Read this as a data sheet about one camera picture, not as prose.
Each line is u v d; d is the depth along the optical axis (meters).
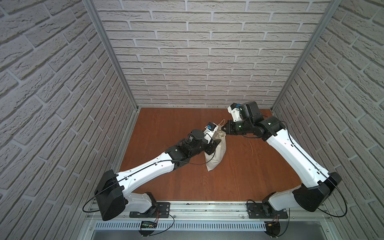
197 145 0.56
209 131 0.61
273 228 0.69
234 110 0.65
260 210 0.73
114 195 0.39
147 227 0.71
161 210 0.73
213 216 0.73
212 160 0.81
